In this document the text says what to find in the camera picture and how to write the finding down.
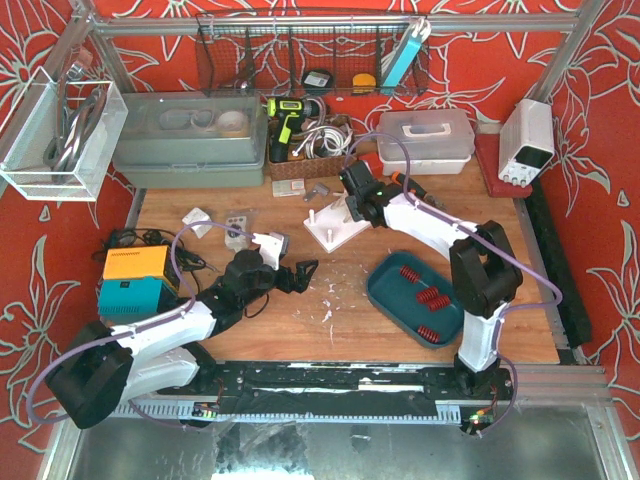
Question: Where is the orange teal device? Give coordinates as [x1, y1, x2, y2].
[98, 245, 180, 324]

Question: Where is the red spring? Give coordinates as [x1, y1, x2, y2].
[416, 325, 440, 344]
[426, 295, 451, 312]
[400, 265, 421, 284]
[416, 286, 439, 304]

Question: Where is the grey timer controller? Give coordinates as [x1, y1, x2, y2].
[224, 214, 252, 252]

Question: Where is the teal plastic tray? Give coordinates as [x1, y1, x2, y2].
[366, 251, 464, 349]

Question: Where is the wicker basket with cables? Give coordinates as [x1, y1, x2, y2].
[267, 114, 355, 181]

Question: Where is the small card packet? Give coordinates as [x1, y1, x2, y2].
[272, 179, 306, 198]

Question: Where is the grey metal bracket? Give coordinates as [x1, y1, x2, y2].
[303, 183, 330, 202]

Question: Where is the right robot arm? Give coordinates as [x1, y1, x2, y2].
[339, 160, 523, 395]

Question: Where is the orange handled screwdriver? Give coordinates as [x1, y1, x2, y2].
[390, 171, 446, 211]

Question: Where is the blue white case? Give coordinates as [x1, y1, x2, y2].
[380, 17, 432, 95]

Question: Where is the white handled storage box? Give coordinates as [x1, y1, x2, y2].
[376, 109, 475, 175]

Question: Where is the red book under supply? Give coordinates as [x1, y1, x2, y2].
[473, 132, 534, 199]

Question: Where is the yellow tape measure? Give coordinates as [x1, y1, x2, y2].
[352, 73, 377, 96]

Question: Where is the green cordless drill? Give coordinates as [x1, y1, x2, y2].
[266, 97, 324, 164]

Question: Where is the clear acrylic bin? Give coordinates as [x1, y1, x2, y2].
[1, 68, 128, 202]

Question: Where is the black wire basket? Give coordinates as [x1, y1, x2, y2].
[195, 7, 429, 96]

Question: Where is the grey plastic toolbox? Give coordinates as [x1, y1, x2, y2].
[112, 92, 268, 189]

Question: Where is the red small box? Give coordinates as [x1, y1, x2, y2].
[359, 152, 384, 178]

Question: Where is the white peg board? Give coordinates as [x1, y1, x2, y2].
[303, 197, 371, 253]

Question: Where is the white power adapter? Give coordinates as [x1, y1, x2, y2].
[182, 207, 212, 239]

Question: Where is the white power supply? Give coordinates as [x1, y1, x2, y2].
[498, 99, 554, 188]

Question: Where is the black tape measure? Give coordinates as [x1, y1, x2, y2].
[301, 69, 334, 96]

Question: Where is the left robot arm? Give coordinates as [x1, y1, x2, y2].
[44, 250, 319, 429]

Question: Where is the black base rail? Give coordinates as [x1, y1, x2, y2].
[158, 362, 513, 419]

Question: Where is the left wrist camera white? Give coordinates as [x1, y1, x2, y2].
[253, 232, 289, 271]

